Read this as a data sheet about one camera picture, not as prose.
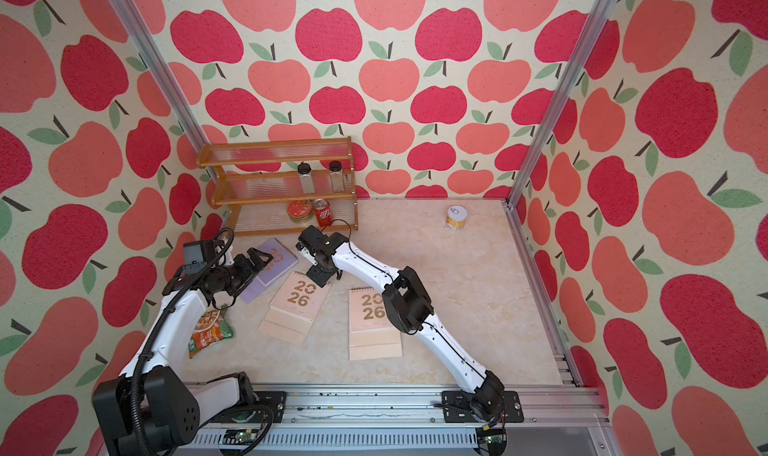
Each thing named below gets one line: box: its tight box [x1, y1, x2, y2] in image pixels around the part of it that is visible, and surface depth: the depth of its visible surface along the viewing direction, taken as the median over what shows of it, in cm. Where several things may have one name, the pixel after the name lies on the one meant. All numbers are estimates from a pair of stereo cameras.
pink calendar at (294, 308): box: [258, 271, 332, 346], surface depth 93 cm
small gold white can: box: [445, 205, 468, 230], surface depth 113 cm
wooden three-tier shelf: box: [196, 136, 359, 237], surface depth 114 cm
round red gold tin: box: [287, 199, 313, 222], surface depth 114 cm
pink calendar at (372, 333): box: [348, 287, 403, 361], surface depth 88 cm
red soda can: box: [313, 198, 333, 227], surface depth 107 cm
